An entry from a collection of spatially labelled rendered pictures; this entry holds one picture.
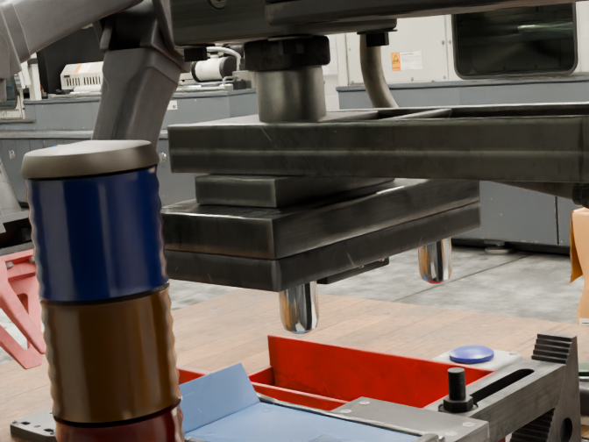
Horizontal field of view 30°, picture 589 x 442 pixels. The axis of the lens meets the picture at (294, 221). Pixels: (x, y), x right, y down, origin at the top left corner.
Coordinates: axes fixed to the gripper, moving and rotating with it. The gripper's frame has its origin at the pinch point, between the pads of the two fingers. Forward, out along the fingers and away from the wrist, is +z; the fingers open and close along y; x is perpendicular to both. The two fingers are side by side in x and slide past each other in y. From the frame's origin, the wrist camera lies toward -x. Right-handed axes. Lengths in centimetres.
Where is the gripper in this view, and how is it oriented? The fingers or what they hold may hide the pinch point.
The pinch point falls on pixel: (38, 349)
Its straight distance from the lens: 84.0
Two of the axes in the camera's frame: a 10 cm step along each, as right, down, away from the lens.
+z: 4.2, 8.8, -2.2
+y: 5.3, -4.4, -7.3
